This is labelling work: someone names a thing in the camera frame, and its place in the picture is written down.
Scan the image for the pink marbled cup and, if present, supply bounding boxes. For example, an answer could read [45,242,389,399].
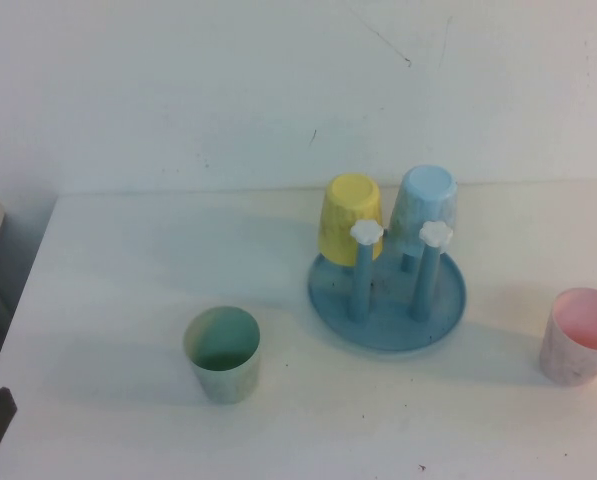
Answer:
[537,287,597,388]

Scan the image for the blue cup stand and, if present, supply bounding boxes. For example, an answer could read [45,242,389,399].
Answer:
[306,219,468,354]

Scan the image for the yellow cup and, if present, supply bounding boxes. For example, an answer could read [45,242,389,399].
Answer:
[317,172,385,268]

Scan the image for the light blue cup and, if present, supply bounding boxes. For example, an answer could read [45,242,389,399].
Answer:
[387,165,458,252]

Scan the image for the green cup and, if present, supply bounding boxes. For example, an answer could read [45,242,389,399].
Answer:
[181,305,262,405]

